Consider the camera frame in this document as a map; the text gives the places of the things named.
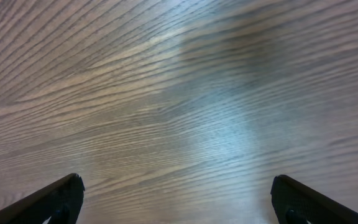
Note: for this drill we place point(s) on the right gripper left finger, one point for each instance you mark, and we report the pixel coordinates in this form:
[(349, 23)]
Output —
[(59, 202)]

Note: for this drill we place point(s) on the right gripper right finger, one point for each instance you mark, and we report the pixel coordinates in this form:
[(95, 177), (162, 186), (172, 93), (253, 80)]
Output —
[(294, 202)]

